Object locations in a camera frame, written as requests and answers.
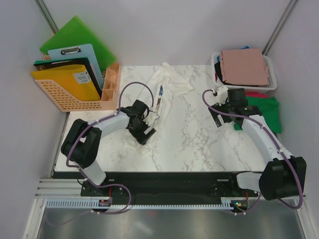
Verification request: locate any white cable duct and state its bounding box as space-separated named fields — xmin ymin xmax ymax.
xmin=45 ymin=197 xmax=233 ymax=210

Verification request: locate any yellow folder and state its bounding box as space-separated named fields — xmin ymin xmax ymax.
xmin=31 ymin=64 xmax=102 ymax=101

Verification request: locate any black folder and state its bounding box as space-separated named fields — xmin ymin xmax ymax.
xmin=33 ymin=57 xmax=103 ymax=82

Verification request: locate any orange mesh file holder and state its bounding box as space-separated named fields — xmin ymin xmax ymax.
xmin=34 ymin=55 xmax=110 ymax=113

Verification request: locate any light blue clipboard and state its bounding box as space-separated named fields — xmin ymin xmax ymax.
xmin=48 ymin=44 xmax=104 ymax=88

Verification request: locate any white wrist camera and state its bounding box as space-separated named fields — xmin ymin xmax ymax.
xmin=144 ymin=111 xmax=160 ymax=127
xmin=213 ymin=86 xmax=228 ymax=106

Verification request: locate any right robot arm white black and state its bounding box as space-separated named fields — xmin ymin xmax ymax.
xmin=207 ymin=87 xmax=307 ymax=204

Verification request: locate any white laundry basket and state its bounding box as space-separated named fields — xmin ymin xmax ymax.
xmin=211 ymin=52 xmax=277 ymax=93

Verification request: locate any pink folded t shirt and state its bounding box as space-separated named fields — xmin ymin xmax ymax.
xmin=220 ymin=48 xmax=268 ymax=86

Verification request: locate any white printed t shirt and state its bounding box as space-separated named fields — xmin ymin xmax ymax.
xmin=123 ymin=62 xmax=195 ymax=157

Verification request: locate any peach compartment organizer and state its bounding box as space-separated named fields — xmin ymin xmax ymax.
xmin=101 ymin=62 xmax=121 ymax=110

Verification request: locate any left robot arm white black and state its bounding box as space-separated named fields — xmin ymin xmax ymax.
xmin=61 ymin=100 xmax=156 ymax=196

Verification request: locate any purple cable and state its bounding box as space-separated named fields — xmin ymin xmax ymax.
xmin=65 ymin=81 xmax=157 ymax=215
xmin=201 ymin=89 xmax=305 ymax=216

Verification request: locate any green t shirt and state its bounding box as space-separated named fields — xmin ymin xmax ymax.
xmin=246 ymin=96 xmax=282 ymax=134

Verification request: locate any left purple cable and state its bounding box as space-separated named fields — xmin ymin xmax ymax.
xmin=65 ymin=81 xmax=157 ymax=215

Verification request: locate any red t shirt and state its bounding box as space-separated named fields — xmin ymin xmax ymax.
xmin=246 ymin=92 xmax=269 ymax=98

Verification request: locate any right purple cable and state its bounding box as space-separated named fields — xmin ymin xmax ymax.
xmin=201 ymin=89 xmax=305 ymax=216

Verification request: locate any black garment in basket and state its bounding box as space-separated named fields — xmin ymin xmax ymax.
xmin=214 ymin=62 xmax=223 ymax=82

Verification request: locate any green plastic board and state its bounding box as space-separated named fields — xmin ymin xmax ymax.
xmin=40 ymin=16 xmax=117 ymax=71

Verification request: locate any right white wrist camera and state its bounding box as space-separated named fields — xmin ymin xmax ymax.
xmin=213 ymin=86 xmax=228 ymax=106

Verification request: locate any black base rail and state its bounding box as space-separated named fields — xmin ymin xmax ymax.
xmin=81 ymin=172 xmax=258 ymax=204

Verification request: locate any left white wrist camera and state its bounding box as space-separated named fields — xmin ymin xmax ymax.
xmin=144 ymin=111 xmax=160 ymax=127

